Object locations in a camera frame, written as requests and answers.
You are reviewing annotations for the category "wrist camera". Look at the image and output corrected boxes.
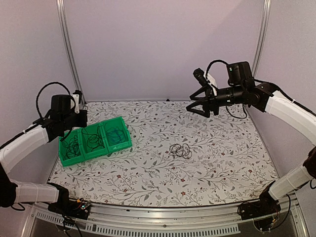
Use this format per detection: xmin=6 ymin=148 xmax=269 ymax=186
xmin=193 ymin=68 xmax=218 ymax=96
xmin=70 ymin=90 xmax=82 ymax=114

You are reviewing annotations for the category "right aluminium corner post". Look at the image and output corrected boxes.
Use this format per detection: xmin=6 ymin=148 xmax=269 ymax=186
xmin=252 ymin=0 xmax=271 ymax=76

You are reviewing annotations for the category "green bin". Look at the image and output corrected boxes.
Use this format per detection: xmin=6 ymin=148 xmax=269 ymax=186
xmin=59 ymin=129 xmax=84 ymax=167
xmin=80 ymin=123 xmax=108 ymax=160
xmin=100 ymin=117 xmax=132 ymax=153

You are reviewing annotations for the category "dark blue cable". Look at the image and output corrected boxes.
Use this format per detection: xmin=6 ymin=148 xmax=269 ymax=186
xmin=61 ymin=134 xmax=82 ymax=161

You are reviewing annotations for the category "green bin left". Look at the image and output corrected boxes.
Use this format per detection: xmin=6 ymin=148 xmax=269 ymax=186
xmin=59 ymin=129 xmax=84 ymax=167

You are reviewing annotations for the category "front aluminium rail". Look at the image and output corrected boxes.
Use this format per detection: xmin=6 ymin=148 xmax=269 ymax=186
xmin=22 ymin=194 xmax=311 ymax=237

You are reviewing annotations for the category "floral table mat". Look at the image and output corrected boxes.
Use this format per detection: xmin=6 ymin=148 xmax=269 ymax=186
xmin=50 ymin=101 xmax=278 ymax=207

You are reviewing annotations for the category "aluminium corner post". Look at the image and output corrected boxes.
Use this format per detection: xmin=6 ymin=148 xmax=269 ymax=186
xmin=56 ymin=0 xmax=83 ymax=93
xmin=252 ymin=0 xmax=271 ymax=76

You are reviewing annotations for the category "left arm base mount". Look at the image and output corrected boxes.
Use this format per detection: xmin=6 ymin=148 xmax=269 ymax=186
xmin=47 ymin=183 xmax=90 ymax=220

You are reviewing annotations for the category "light blue cable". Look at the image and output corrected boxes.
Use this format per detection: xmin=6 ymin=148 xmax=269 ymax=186
xmin=105 ymin=127 xmax=129 ymax=146

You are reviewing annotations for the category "left aluminium corner post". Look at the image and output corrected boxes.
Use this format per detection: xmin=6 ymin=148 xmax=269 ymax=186
xmin=56 ymin=0 xmax=83 ymax=93

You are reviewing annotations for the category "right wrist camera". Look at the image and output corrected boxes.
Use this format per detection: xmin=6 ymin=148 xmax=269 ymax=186
xmin=193 ymin=68 xmax=218 ymax=96

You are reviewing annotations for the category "black cable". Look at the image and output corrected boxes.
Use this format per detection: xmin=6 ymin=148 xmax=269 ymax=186
xmin=81 ymin=127 xmax=106 ymax=151
xmin=169 ymin=143 xmax=193 ymax=160

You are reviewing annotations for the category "green bin right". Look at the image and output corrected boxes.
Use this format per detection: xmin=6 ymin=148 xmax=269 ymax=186
xmin=100 ymin=117 xmax=132 ymax=153

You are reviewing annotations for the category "green bin middle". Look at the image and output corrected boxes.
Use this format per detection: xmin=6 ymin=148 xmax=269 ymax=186
xmin=80 ymin=123 xmax=108 ymax=160

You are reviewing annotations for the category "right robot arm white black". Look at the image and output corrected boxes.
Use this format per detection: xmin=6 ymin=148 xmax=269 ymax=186
xmin=186 ymin=61 xmax=316 ymax=215

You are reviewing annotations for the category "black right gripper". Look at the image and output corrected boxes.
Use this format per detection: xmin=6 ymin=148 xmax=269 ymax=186
xmin=187 ymin=84 xmax=245 ymax=118

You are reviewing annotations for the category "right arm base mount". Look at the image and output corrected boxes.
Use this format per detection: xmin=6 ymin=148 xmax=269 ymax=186
xmin=237 ymin=190 xmax=281 ymax=232

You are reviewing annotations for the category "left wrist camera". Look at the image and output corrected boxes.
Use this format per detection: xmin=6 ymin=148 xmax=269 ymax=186
xmin=70 ymin=90 xmax=82 ymax=114

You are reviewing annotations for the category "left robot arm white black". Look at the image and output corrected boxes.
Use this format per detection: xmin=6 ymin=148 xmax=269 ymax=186
xmin=0 ymin=90 xmax=87 ymax=214

